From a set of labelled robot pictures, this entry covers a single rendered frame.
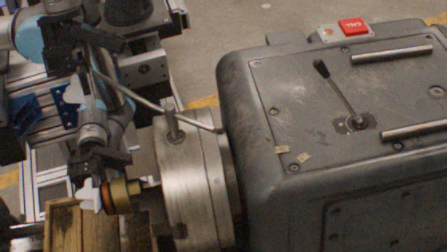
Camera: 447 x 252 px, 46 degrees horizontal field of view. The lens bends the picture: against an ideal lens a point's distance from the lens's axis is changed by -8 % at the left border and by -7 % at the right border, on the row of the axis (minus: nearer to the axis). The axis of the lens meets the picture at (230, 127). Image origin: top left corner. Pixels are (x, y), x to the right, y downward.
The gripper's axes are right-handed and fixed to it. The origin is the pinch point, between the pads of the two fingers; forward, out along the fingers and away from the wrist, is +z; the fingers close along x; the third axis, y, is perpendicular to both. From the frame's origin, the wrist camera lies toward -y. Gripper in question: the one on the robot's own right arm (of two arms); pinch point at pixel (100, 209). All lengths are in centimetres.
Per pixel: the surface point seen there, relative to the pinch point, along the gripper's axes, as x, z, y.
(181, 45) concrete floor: -108, -212, -23
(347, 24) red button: 18, -27, -64
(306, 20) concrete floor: -108, -218, -105
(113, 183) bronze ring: 3.8, -3.5, -4.2
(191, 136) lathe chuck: 15.4, -1.5, -22.9
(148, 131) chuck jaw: 10.7, -10.4, -13.9
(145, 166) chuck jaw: 5.2, -5.5, -11.8
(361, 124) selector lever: 18, 6, -56
